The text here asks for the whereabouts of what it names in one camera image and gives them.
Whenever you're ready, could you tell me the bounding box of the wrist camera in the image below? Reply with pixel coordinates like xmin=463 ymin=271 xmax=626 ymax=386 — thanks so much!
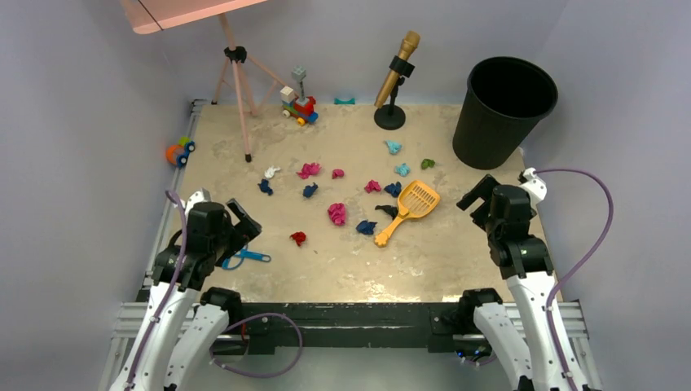
xmin=518 ymin=168 xmax=548 ymax=206
xmin=185 ymin=188 xmax=211 ymax=216

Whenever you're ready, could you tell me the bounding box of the dark blue scrap lower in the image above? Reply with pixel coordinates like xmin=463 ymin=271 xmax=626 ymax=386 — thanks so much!
xmin=356 ymin=220 xmax=377 ymax=235

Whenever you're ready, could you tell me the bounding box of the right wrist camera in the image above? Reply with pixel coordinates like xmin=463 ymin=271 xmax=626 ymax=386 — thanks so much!
xmin=518 ymin=168 xmax=548 ymax=206

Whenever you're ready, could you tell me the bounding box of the orange green toy wheel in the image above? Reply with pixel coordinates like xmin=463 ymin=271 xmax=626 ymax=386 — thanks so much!
xmin=165 ymin=137 xmax=196 ymax=168

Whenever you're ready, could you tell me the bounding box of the dark blue scrap by scoop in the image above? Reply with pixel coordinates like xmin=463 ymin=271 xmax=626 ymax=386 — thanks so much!
xmin=384 ymin=182 xmax=403 ymax=198

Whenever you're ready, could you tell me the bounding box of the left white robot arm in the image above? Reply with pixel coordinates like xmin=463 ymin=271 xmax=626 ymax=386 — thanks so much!
xmin=110 ymin=194 xmax=262 ymax=390

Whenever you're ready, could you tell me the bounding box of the green paper scrap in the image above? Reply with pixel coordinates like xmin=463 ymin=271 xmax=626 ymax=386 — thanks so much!
xmin=420 ymin=158 xmax=436 ymax=170

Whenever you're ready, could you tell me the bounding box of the gold microphone on stand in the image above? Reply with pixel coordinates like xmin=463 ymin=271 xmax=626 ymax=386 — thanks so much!
xmin=373 ymin=30 xmax=420 ymax=130

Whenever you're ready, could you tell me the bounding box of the pink scrap near scoop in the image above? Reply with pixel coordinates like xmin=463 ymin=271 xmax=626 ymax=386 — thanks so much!
xmin=364 ymin=180 xmax=381 ymax=193

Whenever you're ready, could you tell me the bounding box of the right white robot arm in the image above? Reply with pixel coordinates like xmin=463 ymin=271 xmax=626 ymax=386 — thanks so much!
xmin=457 ymin=172 xmax=590 ymax=390

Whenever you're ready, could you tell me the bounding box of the black waste bin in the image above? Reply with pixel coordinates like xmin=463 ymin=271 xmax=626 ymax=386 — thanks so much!
xmin=452 ymin=56 xmax=558 ymax=170

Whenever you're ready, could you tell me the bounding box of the toy block train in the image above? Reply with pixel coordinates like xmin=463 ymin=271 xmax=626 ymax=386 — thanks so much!
xmin=279 ymin=66 xmax=319 ymax=126

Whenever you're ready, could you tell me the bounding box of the dark blue scrap middle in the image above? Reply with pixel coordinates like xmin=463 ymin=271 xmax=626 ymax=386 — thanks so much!
xmin=302 ymin=182 xmax=319 ymax=199

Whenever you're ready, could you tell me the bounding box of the black paper scrap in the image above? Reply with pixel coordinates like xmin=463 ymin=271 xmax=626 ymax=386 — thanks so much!
xmin=375 ymin=205 xmax=398 ymax=219

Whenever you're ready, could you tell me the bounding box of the pink tripod stand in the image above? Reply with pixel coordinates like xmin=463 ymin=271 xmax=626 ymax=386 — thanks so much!
xmin=120 ymin=0 xmax=287 ymax=163

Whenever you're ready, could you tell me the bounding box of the large magenta paper scrap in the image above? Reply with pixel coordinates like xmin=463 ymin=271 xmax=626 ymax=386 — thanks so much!
xmin=328 ymin=203 xmax=347 ymax=226

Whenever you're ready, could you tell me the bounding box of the teal small block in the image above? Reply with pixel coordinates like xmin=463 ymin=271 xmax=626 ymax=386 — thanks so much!
xmin=333 ymin=98 xmax=356 ymax=105

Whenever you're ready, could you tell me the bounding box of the teal paper scrap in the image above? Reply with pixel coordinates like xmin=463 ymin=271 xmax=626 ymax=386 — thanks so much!
xmin=394 ymin=163 xmax=411 ymax=177
xmin=385 ymin=140 xmax=403 ymax=155

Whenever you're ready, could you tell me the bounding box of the dark blue scrap left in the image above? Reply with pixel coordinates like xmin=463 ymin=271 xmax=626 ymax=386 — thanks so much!
xmin=257 ymin=178 xmax=274 ymax=196

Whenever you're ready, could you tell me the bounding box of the teal paper scrap lower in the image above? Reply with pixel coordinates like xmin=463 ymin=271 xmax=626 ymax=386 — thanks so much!
xmin=394 ymin=163 xmax=411 ymax=177

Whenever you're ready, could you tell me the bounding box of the blue hand brush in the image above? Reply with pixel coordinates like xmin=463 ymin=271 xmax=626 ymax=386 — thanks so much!
xmin=221 ymin=248 xmax=272 ymax=270

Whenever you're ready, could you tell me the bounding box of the aluminium frame rail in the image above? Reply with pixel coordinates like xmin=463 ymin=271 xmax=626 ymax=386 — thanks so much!
xmin=99 ymin=99 xmax=209 ymax=391

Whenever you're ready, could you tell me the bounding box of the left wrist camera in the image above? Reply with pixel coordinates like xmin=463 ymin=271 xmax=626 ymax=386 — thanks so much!
xmin=185 ymin=188 xmax=211 ymax=216

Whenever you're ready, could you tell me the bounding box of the black base bar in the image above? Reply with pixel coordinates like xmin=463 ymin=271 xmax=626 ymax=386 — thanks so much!
xmin=212 ymin=302 xmax=492 ymax=360

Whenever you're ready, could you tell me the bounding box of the red paper scrap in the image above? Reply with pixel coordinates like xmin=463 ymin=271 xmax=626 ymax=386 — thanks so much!
xmin=290 ymin=231 xmax=306 ymax=247

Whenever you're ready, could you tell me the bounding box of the yellow slotted plastic scoop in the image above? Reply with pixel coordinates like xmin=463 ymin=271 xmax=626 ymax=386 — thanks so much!
xmin=374 ymin=180 xmax=441 ymax=248

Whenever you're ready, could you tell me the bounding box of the teal paper scrap upper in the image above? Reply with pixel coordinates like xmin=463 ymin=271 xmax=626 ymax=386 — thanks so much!
xmin=385 ymin=140 xmax=403 ymax=155

